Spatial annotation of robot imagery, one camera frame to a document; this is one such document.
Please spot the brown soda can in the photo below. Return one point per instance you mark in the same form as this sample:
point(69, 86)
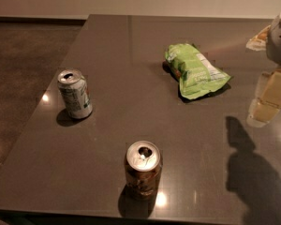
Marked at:
point(143, 165)

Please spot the silver green 7up can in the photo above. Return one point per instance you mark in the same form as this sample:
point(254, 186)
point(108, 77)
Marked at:
point(74, 91)

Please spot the green rice chip bag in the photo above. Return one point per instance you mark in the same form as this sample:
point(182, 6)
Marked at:
point(196, 75)

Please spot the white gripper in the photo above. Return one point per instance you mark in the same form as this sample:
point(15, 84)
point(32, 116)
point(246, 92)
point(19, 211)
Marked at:
point(279, 42)

